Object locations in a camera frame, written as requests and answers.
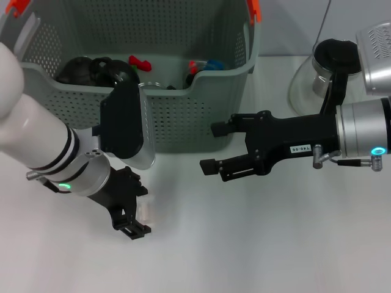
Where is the black clay teapot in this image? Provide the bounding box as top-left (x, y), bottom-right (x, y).
top-left (56, 57), bottom-right (112, 86)

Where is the orange bin handle clip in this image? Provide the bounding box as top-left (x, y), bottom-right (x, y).
top-left (246, 0), bottom-right (263, 25)
top-left (5, 0), bottom-right (31, 16)

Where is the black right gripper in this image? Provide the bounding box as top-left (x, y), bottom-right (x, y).
top-left (199, 110), bottom-right (342, 183)

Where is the silver vented right wrist box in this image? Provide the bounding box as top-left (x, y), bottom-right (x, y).
top-left (356, 21), bottom-right (391, 98)

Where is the dark left arm cable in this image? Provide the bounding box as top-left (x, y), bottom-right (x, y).
top-left (26, 170), bottom-right (73, 195)

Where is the glass carafe black handle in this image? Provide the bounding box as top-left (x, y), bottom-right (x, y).
top-left (288, 38), bottom-right (366, 117)

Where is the grey-green perforated storage bin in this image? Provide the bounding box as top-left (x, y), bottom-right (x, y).
top-left (0, 0), bottom-right (263, 153)

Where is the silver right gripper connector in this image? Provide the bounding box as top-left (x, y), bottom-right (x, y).
top-left (312, 144), bottom-right (385, 173)

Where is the thin grey wall cable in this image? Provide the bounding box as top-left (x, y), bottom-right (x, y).
top-left (316, 0), bottom-right (332, 46)

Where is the white toy brick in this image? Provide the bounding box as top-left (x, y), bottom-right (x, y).
top-left (136, 198), bottom-right (154, 223)

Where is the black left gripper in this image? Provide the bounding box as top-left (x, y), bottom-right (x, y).
top-left (87, 166), bottom-right (153, 242)

